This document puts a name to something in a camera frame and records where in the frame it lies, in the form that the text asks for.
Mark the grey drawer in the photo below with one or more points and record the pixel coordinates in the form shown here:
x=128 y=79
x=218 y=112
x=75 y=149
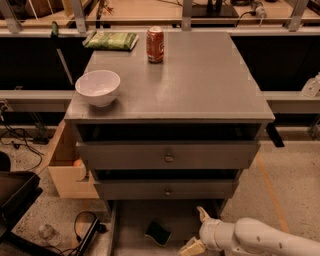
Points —
x=130 y=219
x=165 y=189
x=161 y=155

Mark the grey middle drawer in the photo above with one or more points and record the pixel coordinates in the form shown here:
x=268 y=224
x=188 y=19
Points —
x=165 y=189

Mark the white bracket on rail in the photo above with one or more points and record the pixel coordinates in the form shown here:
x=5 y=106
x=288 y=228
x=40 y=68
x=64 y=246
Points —
x=312 y=86

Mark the green yellow sponge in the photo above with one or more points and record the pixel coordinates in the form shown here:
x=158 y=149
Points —
x=158 y=234

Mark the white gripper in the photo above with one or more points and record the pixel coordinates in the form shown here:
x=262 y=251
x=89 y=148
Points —
x=207 y=232

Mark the clear plastic cup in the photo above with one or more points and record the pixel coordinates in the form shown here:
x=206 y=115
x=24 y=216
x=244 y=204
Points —
x=46 y=232

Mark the white bowl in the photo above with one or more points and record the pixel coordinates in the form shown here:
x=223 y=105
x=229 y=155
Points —
x=98 y=88

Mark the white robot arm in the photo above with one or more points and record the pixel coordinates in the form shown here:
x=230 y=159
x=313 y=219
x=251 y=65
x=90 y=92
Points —
x=248 y=237

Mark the grey top drawer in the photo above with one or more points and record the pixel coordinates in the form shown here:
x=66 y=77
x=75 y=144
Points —
x=161 y=155

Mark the grey bottom drawer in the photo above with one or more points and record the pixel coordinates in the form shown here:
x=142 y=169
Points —
x=130 y=219

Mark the orange ball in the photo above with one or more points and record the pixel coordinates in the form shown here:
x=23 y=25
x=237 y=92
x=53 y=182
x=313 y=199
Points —
x=77 y=163

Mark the green chip bag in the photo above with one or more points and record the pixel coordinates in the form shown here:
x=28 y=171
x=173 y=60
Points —
x=122 y=41

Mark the orange soda can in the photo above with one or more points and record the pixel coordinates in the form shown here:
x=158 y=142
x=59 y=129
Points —
x=155 y=44

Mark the grey drawer cabinet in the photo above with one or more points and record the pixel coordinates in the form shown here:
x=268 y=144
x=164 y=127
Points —
x=202 y=91

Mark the black power strip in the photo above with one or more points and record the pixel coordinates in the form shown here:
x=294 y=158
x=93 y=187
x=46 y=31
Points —
x=87 y=238

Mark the light wooden box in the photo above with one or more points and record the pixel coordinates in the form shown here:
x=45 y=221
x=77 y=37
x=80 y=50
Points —
x=70 y=181

